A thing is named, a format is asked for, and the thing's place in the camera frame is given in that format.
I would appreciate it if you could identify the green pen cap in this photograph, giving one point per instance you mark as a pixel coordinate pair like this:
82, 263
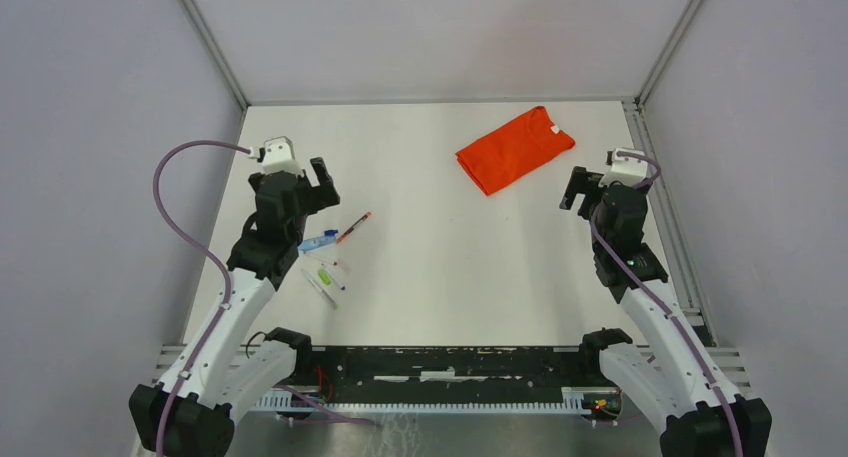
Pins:
324, 277

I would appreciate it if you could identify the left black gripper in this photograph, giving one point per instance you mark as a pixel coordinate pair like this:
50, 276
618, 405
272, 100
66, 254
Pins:
322, 195

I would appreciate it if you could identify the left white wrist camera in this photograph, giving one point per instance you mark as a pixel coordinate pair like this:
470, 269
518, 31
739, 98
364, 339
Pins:
277, 155

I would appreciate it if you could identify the thin green-tip pen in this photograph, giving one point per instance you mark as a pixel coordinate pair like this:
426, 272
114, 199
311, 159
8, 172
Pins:
319, 289

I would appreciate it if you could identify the thin clear red-tip pen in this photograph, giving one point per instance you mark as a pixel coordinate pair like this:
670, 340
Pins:
325, 260

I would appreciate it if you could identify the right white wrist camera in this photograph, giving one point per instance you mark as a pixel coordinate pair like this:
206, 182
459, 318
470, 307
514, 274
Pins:
625, 166

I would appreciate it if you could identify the folded orange cloth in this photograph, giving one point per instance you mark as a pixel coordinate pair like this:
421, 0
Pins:
518, 147

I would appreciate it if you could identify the thin blue-tip pen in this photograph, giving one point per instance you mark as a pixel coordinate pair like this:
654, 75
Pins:
335, 280

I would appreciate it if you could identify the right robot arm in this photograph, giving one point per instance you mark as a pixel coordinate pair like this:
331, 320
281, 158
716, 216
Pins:
681, 390

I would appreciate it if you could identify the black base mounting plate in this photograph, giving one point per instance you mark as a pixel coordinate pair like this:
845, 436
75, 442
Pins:
445, 375

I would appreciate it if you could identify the red orange pen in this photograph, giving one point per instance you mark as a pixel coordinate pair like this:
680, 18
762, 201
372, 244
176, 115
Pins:
345, 234

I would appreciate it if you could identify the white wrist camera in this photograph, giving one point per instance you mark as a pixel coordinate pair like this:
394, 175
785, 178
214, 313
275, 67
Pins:
625, 166
277, 155

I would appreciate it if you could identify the blue pen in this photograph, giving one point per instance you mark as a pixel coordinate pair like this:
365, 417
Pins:
328, 237

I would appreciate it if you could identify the white slotted cable duct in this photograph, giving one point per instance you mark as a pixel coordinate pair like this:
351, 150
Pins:
569, 403

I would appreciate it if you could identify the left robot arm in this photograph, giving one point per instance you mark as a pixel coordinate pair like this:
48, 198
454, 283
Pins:
194, 408

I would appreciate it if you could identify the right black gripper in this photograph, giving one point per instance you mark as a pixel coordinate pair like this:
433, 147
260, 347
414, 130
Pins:
584, 182

